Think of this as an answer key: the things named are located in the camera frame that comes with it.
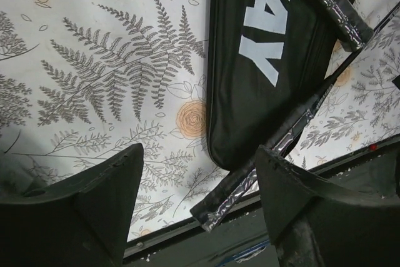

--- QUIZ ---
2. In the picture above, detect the floral patterned table mat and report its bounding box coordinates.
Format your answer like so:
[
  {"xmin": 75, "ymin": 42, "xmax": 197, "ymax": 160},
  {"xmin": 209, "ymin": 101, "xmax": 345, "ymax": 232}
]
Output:
[{"xmin": 0, "ymin": 0, "xmax": 400, "ymax": 243}]

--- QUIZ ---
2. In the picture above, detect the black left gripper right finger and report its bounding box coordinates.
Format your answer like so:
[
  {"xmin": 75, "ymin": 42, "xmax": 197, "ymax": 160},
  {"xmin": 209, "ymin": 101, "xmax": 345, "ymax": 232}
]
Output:
[{"xmin": 256, "ymin": 147, "xmax": 399, "ymax": 266}]

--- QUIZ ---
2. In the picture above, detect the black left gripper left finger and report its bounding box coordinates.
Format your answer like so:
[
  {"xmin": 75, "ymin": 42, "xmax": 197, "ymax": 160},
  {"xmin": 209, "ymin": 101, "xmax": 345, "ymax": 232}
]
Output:
[{"xmin": 1, "ymin": 144, "xmax": 144, "ymax": 266}]

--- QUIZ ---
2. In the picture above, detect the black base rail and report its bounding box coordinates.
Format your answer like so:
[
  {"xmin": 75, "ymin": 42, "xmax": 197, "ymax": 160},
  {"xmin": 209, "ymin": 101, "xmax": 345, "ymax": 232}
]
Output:
[{"xmin": 123, "ymin": 136, "xmax": 399, "ymax": 266}]

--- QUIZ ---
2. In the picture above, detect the black Crossway racket cover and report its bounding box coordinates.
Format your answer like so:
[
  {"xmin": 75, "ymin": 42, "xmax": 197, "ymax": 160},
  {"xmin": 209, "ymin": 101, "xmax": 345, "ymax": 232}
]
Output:
[{"xmin": 206, "ymin": 0, "xmax": 344, "ymax": 171}]

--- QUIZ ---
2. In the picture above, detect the black badminton racket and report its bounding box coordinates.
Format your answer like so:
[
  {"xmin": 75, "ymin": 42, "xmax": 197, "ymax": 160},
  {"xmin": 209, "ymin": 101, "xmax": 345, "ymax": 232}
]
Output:
[
  {"xmin": 317, "ymin": 0, "xmax": 374, "ymax": 52},
  {"xmin": 189, "ymin": 4, "xmax": 400, "ymax": 232}
]

